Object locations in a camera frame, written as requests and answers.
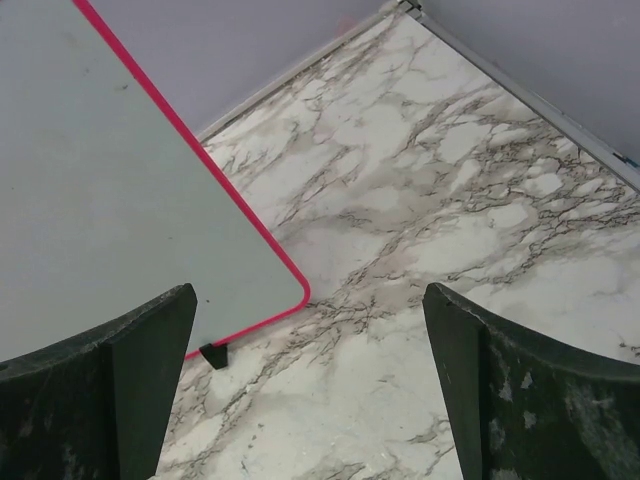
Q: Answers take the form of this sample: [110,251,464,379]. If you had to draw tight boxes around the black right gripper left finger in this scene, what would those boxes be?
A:
[1,284,197,479]

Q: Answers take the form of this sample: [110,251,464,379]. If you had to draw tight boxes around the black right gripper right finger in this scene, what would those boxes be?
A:
[422,283,639,479]

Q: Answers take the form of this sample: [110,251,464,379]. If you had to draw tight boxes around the pink framed whiteboard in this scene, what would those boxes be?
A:
[1,1,311,360]

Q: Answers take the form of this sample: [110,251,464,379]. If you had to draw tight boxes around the black wire whiteboard stand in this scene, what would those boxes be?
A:
[199,344,229,370]

